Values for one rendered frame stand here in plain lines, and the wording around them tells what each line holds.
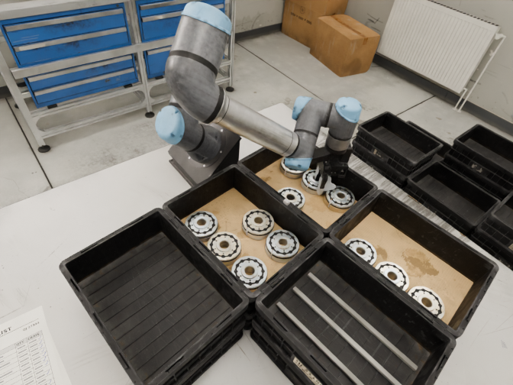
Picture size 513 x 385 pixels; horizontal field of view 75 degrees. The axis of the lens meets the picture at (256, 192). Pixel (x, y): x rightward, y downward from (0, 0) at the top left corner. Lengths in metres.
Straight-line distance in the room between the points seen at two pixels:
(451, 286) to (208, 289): 0.72
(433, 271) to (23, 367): 1.19
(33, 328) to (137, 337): 0.35
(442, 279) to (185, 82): 0.93
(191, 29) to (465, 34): 3.18
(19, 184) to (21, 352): 1.67
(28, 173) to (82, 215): 1.41
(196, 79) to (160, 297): 0.58
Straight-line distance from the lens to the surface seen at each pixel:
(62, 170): 2.68
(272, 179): 1.25
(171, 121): 1.17
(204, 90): 0.78
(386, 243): 1.18
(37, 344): 1.17
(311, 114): 1.01
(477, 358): 1.29
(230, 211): 1.13
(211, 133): 1.28
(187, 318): 0.95
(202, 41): 0.80
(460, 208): 2.18
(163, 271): 1.02
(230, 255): 1.00
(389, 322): 1.04
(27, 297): 1.25
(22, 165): 2.83
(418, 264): 1.18
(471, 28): 3.75
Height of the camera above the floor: 1.70
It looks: 47 degrees down
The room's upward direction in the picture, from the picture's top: 7 degrees clockwise
